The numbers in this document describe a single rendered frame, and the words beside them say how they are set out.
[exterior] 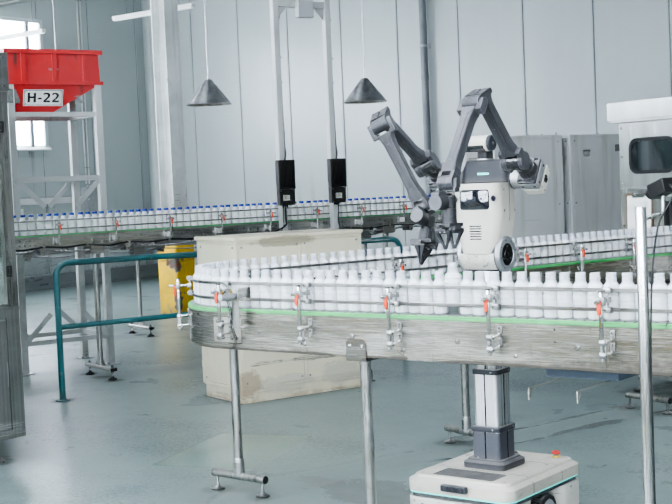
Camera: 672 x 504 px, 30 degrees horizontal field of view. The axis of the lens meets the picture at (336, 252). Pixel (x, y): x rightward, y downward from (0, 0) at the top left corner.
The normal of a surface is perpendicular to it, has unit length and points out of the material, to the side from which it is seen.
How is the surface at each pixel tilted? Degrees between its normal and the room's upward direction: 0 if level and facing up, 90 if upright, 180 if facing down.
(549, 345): 90
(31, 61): 90
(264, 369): 90
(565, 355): 90
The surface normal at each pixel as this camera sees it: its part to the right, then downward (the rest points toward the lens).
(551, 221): 0.56, 0.02
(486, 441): -0.61, 0.07
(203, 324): -0.83, 0.07
